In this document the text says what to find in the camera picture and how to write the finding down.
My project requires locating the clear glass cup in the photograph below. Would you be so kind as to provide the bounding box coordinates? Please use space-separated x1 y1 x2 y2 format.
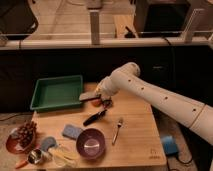
50 148 75 167

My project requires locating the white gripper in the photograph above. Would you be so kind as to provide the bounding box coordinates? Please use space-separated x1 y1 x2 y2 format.
96 77 114 100

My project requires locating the silver fork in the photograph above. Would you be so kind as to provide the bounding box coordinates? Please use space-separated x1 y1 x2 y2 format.
112 118 123 145

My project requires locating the red plate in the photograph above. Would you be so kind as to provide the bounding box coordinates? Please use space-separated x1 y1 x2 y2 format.
6 128 36 154

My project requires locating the grey blue cloth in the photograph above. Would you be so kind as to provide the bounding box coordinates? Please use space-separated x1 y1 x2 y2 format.
40 137 57 152

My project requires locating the blue sponge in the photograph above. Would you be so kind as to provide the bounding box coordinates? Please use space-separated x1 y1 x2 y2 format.
62 125 82 139

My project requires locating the green plastic tray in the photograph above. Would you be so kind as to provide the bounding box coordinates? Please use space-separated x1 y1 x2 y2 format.
30 75 83 112

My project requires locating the orange fruit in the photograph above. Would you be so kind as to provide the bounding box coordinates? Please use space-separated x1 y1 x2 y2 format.
91 99 101 107

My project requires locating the blue tape roll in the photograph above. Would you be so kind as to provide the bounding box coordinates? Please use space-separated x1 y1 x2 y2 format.
161 136 179 156

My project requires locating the purple bowl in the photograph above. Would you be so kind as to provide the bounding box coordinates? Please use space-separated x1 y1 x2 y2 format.
76 128 106 160

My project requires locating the black handled tool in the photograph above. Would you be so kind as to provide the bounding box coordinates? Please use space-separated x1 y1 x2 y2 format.
83 100 112 126

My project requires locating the grey whiteboard eraser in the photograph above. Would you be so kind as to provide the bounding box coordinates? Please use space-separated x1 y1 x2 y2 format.
79 92 100 101

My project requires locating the metal measuring cup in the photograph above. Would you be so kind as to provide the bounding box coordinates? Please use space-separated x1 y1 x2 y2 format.
15 149 45 169

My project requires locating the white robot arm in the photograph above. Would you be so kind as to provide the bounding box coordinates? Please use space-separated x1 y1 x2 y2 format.
96 62 213 145

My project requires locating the bunch of red grapes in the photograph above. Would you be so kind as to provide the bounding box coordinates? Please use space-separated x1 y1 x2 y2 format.
18 121 37 148

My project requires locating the yellow banana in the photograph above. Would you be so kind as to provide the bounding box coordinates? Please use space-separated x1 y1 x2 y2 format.
48 147 78 164

